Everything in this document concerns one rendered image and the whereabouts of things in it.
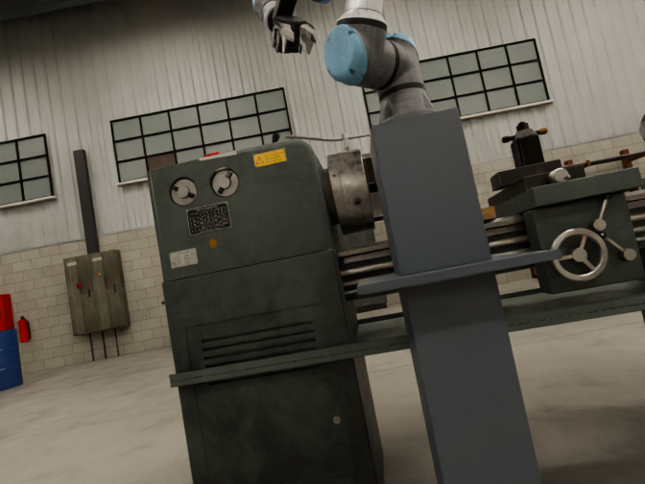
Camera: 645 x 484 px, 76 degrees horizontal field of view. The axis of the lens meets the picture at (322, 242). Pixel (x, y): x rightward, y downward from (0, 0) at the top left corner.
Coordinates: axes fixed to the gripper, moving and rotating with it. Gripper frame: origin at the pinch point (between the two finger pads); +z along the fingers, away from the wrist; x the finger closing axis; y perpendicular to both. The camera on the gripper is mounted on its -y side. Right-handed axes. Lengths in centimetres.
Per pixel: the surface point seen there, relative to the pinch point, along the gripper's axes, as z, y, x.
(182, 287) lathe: 3, 80, 33
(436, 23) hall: -664, 160, -554
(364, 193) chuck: 2, 50, -29
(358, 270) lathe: 20, 68, -23
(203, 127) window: -691, 392, -87
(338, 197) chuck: -2, 53, -21
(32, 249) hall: -640, 621, 264
